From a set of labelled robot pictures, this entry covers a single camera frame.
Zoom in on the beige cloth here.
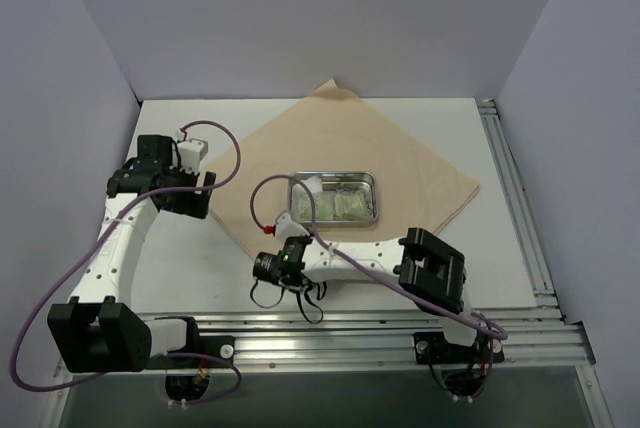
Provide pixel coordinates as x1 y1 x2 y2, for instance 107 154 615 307
204 77 482 259

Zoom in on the steel instrument tray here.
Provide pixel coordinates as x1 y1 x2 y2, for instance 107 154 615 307
287 171 378 228

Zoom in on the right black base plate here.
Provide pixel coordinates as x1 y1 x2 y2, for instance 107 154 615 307
413 332 489 365

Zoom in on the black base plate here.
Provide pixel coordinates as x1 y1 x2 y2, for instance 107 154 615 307
146 335 236 370
413 332 489 365

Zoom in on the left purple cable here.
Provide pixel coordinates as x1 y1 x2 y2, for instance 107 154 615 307
9 119 244 405

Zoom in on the aluminium rail frame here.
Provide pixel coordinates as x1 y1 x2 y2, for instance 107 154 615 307
128 93 590 373

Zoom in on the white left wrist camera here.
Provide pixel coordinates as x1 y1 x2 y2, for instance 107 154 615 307
174 131 208 174

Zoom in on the white gauze pad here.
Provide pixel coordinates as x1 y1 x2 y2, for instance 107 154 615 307
292 175 324 195

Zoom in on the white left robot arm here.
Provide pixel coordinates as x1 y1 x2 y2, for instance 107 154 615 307
47 135 216 374

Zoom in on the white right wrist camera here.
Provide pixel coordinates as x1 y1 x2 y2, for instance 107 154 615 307
263 212 307 241

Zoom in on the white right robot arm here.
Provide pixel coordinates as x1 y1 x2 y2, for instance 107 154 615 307
253 228 480 361

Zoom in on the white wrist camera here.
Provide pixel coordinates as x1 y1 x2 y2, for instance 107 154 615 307
263 212 307 241
174 131 208 174

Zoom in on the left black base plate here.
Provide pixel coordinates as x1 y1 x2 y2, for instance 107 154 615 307
146 335 236 370

